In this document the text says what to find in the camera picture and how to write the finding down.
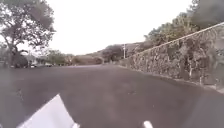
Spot distant tree-covered hillside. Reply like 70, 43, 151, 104
71, 41, 148, 66

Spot pale pole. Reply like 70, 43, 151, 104
122, 43, 127, 60

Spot row of trees behind wall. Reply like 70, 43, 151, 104
143, 0, 224, 51

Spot rough stone wall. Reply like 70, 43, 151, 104
118, 22, 224, 88

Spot large spreading tree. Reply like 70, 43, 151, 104
0, 0, 57, 69

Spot row of green bushes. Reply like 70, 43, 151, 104
34, 49, 75, 67

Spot grey asphalt road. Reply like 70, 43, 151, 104
0, 63, 224, 128

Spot robot's own part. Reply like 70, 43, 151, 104
71, 122, 81, 128
143, 120, 154, 128

